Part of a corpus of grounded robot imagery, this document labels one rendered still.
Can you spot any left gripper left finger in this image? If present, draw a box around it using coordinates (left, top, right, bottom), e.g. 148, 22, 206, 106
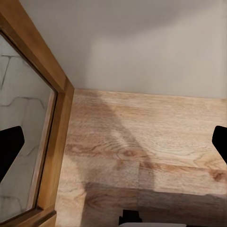
0, 126, 25, 183

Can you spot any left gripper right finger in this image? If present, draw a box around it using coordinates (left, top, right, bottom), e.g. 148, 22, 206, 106
212, 126, 227, 164

